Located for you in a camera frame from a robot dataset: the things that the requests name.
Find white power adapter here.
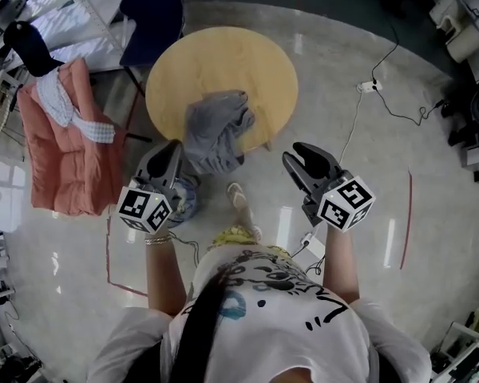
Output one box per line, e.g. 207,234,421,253
300,231,325,255

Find black floor cable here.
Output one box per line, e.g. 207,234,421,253
371,12,401,84
377,88,445,127

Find person's left leg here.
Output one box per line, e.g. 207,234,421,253
233,197,256,233

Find white metal shelving rack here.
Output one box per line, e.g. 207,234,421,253
0,0,127,75

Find thin black cable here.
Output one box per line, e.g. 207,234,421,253
168,231,201,263

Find white printed t-shirt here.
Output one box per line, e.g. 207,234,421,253
86,244,433,383

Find grey garment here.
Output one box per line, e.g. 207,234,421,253
183,89,257,176

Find white round bin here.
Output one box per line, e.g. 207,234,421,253
445,24,479,64

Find white plastic stool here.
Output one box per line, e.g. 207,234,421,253
429,0,465,30

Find blue checked shirt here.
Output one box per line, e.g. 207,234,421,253
35,66,117,145

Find round wooden table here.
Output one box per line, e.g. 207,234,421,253
144,26,299,154

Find round laundry basket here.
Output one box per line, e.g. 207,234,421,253
166,173,200,230

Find white floor cable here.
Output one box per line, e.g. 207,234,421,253
338,90,364,165

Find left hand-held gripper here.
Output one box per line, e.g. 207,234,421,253
117,139,184,234

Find pink cushioned chair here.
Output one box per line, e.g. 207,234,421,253
16,57,125,218

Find red floor tape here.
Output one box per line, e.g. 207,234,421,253
398,168,414,270
105,205,149,297

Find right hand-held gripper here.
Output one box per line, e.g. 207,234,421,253
282,141,376,233

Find person's left forearm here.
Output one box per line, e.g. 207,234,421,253
143,229,188,317

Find dark blue chair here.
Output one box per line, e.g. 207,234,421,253
118,0,184,99

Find black high-back chair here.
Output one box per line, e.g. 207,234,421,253
2,20,64,78

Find yellow patterned shorts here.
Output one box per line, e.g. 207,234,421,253
206,224,293,259

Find person's right forearm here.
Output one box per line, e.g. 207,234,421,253
320,223,361,307

